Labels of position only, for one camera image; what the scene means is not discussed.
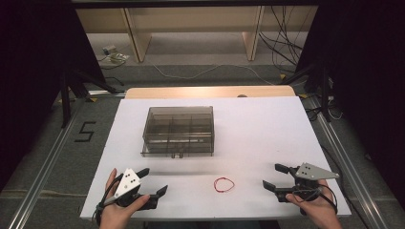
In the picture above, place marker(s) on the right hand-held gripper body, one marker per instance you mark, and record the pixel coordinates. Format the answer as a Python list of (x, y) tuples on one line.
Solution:
[(310, 172)]

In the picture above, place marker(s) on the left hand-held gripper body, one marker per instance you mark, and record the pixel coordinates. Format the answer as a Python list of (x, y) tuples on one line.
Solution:
[(129, 181)]

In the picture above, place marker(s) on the red rubber band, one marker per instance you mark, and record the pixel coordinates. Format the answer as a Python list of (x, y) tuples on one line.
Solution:
[(214, 185)]

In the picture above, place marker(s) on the clear smoky plastic compartment box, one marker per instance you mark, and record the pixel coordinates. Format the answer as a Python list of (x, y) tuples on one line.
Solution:
[(178, 130)]

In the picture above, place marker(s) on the person's left hand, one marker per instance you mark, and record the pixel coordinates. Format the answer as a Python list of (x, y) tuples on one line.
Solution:
[(113, 216)]

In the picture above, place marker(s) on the person's right hand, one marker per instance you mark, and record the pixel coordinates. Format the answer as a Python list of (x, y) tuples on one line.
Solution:
[(318, 211)]

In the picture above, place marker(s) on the white board table cover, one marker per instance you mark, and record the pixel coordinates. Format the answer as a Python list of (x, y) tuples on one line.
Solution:
[(254, 133)]

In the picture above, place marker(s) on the black tripod stand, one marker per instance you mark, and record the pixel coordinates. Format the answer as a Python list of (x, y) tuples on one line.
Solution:
[(66, 101), (324, 95)]

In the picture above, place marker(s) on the light wooden table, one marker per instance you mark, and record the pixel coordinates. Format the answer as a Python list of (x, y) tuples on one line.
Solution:
[(197, 92)]

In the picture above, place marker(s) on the black curtain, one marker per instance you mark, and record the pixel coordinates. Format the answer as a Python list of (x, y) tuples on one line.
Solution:
[(366, 79), (28, 79)]

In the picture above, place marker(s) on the white power adapter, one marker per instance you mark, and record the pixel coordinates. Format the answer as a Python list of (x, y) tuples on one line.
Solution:
[(109, 49)]

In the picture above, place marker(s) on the aluminium floor rail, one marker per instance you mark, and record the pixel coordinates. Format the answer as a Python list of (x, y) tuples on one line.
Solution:
[(47, 165), (347, 159)]

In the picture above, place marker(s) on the short aluminium rail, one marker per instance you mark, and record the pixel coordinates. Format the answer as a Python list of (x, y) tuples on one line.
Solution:
[(106, 93)]

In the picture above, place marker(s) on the wooden table frame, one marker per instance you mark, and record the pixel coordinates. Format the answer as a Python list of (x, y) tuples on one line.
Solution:
[(140, 35)]

